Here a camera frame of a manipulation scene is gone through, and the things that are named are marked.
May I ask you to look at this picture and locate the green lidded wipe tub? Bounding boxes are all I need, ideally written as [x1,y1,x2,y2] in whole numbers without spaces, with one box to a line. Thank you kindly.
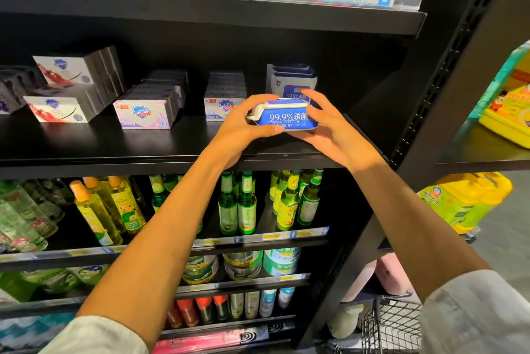
[222,250,264,281]
[182,254,220,286]
[20,267,82,297]
[262,247,301,277]

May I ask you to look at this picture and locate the row of white small bottles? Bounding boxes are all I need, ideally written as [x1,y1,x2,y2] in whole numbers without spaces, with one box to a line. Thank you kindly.
[229,286,296,320]

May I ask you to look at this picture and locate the row of white upright packs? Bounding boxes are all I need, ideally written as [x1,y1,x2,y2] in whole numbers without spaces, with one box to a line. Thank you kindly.
[265,64,318,101]

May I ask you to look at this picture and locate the person's right forearm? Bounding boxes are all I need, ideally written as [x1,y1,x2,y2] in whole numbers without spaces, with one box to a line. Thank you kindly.
[356,155,490,301]

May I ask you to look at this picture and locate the black wire shopping cart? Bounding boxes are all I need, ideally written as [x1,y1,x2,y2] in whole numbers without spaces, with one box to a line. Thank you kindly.
[319,293,423,354]

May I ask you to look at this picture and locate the person's left forearm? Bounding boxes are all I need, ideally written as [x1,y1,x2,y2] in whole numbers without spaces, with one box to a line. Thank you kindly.
[76,151,241,349]

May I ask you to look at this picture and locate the green white box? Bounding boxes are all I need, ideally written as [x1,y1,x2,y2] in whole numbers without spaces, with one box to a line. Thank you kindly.
[0,271,38,303]

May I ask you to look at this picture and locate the single blue label wipe pack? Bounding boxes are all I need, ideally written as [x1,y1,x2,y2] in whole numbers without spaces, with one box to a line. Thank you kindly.
[246,97,320,132]

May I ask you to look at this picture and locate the row of white pink soap boxes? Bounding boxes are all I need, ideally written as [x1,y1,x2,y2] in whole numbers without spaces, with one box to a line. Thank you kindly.
[113,70,190,131]

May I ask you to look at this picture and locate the row of white red soap boxes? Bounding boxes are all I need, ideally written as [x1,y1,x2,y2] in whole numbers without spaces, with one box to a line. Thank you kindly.
[23,46,125,124]

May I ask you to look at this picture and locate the person's left hand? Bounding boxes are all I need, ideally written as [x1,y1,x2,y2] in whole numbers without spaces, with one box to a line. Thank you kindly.
[203,95,287,170]

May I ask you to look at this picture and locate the black store shelf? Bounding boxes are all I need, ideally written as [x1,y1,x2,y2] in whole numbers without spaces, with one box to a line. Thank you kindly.
[0,0,530,354]

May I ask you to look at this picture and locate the row of green yellow bottles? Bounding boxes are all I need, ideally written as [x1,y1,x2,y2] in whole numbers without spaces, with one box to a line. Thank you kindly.
[68,169,324,247]

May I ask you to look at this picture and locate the row of purple soap boxes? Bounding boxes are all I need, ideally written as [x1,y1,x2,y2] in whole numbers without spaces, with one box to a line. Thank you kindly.
[0,65,46,115]

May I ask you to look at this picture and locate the person's right hand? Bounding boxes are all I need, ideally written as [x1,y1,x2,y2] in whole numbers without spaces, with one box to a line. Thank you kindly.
[290,89,382,172]

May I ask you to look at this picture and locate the long pink packet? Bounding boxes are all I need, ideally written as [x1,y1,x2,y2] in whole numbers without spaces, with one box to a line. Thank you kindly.
[151,323,270,354]

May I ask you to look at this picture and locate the cream white pouch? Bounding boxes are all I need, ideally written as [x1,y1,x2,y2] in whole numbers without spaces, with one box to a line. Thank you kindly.
[327,300,365,340]

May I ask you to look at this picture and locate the yellow detergent jug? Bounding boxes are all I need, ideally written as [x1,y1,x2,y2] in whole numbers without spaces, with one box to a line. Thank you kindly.
[416,171,515,236]

